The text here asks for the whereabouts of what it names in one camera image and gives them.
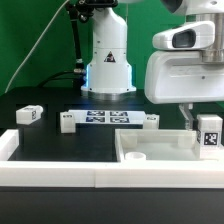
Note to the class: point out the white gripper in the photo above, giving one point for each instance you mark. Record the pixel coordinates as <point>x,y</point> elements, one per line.
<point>182,77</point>

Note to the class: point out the white square tabletop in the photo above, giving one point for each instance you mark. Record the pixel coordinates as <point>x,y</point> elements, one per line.
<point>145,145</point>

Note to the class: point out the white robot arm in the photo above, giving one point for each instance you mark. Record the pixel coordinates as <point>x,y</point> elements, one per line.
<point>109,75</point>

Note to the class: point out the white U-shaped obstacle fence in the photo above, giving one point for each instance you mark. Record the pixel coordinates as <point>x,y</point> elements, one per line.
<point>128,174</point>

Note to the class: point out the white base marker plate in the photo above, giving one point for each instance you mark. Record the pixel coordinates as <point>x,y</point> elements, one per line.
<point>108,116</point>

